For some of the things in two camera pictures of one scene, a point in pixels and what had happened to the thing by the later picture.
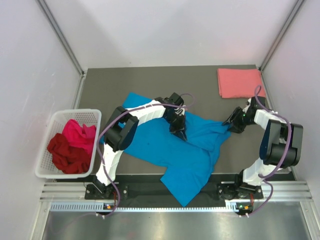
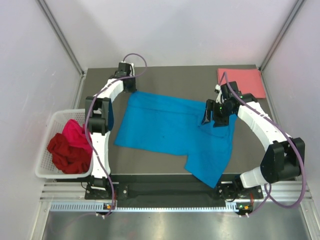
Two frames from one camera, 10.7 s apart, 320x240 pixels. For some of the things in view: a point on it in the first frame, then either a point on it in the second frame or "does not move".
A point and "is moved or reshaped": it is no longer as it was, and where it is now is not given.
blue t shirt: (189, 162) is moved or reshaped
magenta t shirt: (80, 136) does not move
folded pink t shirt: (239, 83) does not move
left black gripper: (179, 130) -> (132, 88)
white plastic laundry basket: (45, 168) does not move
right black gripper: (236, 127) -> (218, 121)
